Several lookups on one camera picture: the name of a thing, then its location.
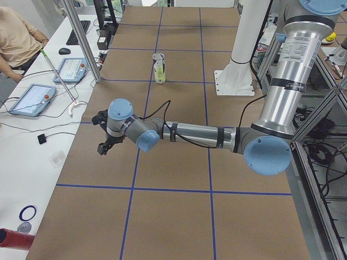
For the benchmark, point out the red cylinder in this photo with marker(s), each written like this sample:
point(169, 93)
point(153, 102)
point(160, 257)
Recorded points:
point(16, 240)

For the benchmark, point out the reacher grabber stick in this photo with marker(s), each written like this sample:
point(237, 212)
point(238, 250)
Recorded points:
point(75, 102)

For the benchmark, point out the grey tape roll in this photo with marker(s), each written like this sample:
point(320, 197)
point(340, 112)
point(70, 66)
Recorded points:
point(24, 227)

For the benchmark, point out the near blue teach pendant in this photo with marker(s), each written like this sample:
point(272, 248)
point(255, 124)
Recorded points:
point(34, 100)

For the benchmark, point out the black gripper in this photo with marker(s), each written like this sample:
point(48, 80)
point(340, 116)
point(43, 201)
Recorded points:
point(113, 140)

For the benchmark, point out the clear tennis ball tube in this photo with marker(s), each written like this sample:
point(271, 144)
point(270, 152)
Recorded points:
point(159, 59)

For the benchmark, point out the aluminium frame post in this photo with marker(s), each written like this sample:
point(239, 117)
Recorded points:
point(81, 36)

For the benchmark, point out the blue teach pendant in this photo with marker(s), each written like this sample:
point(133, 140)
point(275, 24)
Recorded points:
point(34, 100)
point(72, 70)

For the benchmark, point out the small black square device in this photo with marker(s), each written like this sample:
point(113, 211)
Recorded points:
point(42, 138)

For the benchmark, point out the far blue teach pendant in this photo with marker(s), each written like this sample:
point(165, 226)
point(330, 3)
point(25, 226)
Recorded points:
point(72, 70)

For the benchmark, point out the black computer mouse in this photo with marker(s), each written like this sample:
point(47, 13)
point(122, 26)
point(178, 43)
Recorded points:
point(64, 51)

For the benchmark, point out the yellow tennis ball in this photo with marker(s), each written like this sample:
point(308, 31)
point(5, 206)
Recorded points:
point(159, 69)
point(159, 78)

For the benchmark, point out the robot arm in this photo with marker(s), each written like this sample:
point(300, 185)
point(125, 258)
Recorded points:
point(264, 145)

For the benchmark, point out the black box with label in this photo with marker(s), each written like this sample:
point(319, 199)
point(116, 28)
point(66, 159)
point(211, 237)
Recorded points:
point(106, 36)

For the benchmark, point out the person in beige shirt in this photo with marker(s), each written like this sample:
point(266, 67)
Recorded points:
point(21, 43)

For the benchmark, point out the black monitor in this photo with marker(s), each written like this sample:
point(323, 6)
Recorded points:
point(100, 9)

